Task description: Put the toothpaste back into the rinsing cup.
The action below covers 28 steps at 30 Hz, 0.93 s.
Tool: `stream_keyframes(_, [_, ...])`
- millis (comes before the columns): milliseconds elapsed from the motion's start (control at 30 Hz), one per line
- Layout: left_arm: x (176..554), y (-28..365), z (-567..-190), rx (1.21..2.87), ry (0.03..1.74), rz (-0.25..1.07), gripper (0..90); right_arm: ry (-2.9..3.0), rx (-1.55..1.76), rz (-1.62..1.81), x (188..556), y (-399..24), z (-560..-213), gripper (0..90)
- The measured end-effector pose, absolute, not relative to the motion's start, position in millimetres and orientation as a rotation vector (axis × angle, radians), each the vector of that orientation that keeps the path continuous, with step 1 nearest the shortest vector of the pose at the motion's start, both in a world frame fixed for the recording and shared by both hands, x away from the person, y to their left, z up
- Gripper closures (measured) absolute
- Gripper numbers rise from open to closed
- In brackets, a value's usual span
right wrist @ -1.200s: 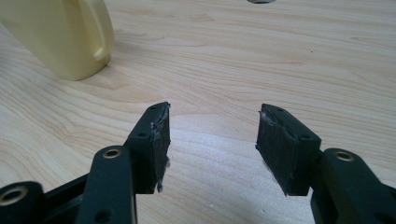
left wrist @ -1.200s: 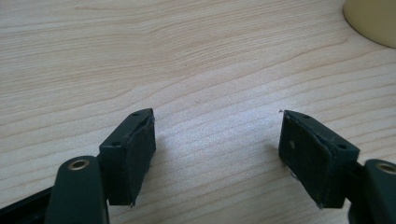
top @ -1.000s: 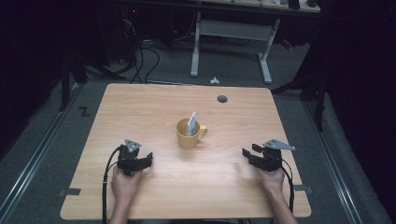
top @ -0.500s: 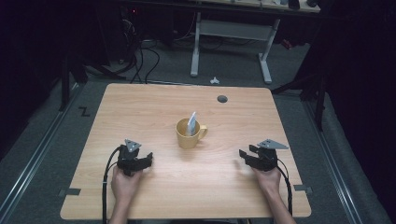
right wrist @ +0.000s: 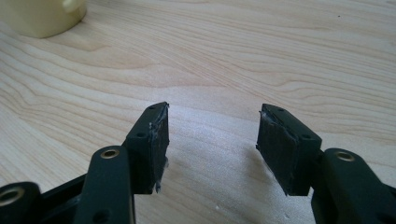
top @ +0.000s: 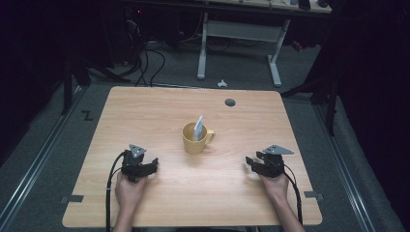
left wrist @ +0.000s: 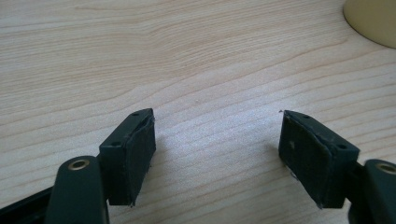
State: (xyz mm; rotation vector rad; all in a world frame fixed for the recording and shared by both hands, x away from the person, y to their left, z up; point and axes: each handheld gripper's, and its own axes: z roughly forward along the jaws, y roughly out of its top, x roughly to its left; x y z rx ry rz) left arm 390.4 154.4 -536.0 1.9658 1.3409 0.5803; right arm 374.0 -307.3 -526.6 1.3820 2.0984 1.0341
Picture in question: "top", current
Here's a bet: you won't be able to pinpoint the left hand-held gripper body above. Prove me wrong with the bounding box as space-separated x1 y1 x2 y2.
120 143 153 184

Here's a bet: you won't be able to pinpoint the white packet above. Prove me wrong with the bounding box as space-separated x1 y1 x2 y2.
192 115 205 142

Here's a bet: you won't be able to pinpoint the metal floor rail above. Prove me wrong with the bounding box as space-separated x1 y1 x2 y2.
0 86 87 228
312 101 377 232

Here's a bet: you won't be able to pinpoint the white-framed desk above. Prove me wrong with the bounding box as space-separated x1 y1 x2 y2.
129 0 333 88

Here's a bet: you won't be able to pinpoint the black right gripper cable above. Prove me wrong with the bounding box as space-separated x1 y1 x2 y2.
282 163 305 225

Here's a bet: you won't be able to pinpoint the yellow mug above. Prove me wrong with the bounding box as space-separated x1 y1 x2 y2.
181 122 217 155

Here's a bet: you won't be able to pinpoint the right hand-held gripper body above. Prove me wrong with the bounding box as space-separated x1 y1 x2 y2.
257 144 295 179

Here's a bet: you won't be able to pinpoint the person's right hand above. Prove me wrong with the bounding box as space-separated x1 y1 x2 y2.
258 173 290 203

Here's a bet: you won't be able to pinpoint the dark metal stand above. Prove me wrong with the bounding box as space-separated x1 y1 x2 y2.
60 52 93 116
279 72 340 137

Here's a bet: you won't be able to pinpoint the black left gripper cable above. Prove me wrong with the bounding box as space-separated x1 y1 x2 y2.
104 150 128 232

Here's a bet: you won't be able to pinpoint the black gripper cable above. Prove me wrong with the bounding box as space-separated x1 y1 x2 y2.
104 150 128 232
282 163 305 225

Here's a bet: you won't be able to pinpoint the grey tape strip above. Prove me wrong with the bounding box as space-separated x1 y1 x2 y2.
60 194 85 205
303 190 325 200

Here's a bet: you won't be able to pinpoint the person's left hand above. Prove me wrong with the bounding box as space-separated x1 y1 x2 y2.
114 171 150 212

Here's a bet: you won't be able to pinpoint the black floor cables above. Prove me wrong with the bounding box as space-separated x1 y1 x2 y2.
126 18 167 88

